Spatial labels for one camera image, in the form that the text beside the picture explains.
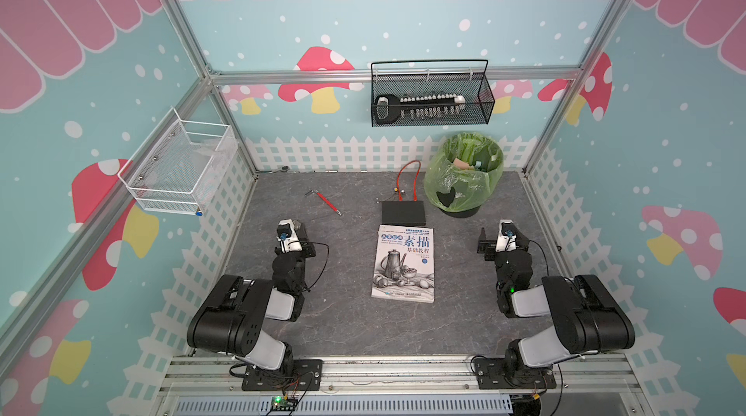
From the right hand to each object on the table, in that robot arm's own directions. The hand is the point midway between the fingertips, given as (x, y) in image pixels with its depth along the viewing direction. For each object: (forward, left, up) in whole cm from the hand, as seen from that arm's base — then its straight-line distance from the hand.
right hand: (500, 228), depth 90 cm
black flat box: (+13, +29, -9) cm, 33 cm away
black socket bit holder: (+29, +34, +24) cm, 51 cm away
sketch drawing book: (-7, +30, -9) cm, 32 cm away
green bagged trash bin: (+12, +12, +11) cm, 20 cm away
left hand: (0, +62, +2) cm, 62 cm away
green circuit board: (-43, +62, -13) cm, 77 cm away
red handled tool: (+23, +60, -11) cm, 65 cm away
